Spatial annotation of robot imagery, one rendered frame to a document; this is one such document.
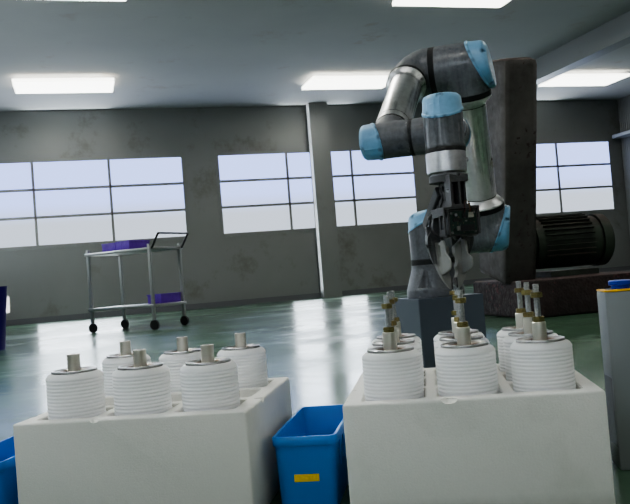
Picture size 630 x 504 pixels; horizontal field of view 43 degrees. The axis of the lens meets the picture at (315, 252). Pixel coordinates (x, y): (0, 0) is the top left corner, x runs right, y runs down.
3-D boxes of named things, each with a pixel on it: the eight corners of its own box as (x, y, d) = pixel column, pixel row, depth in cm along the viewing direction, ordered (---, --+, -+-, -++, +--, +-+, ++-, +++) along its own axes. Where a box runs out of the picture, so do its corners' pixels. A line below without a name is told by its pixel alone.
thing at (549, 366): (589, 461, 121) (578, 341, 121) (524, 465, 122) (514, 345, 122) (574, 447, 131) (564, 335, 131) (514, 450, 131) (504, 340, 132)
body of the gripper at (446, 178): (443, 239, 145) (438, 173, 145) (427, 242, 153) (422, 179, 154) (483, 236, 147) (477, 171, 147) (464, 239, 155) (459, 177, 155)
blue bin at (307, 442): (305, 466, 162) (300, 406, 162) (359, 463, 160) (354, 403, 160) (275, 511, 132) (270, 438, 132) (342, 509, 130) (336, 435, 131)
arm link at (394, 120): (386, 48, 201) (353, 125, 160) (429, 41, 197) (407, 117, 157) (394, 92, 206) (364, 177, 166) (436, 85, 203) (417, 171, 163)
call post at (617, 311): (611, 460, 147) (595, 291, 148) (651, 459, 146) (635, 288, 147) (620, 470, 140) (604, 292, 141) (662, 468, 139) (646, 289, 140)
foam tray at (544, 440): (369, 461, 161) (361, 371, 162) (569, 451, 156) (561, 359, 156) (351, 523, 123) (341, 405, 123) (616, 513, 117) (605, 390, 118)
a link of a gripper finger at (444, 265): (445, 290, 146) (443, 239, 147) (434, 289, 152) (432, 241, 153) (461, 289, 147) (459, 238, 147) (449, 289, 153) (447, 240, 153)
